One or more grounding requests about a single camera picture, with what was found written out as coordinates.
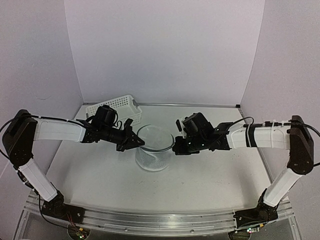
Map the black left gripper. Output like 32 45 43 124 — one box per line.
101 124 145 152

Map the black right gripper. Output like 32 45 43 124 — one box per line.
173 134 208 156

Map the white mesh laundry bag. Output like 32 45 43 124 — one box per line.
135 124 174 172

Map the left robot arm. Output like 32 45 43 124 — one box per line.
0 105 145 224

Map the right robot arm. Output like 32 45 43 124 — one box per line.
172 112 319 229

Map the white perforated plastic basket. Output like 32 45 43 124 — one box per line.
85 94 143 126

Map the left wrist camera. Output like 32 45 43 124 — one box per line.
124 118 133 129

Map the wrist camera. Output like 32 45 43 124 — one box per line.
175 118 187 139
124 118 133 129

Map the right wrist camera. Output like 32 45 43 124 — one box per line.
175 118 187 139

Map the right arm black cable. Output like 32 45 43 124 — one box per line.
229 116 320 166

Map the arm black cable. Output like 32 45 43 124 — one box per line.
0 114 76 156
229 116 320 166

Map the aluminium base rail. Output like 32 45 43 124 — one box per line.
13 191 302 240

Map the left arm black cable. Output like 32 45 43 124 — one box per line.
0 114 76 156

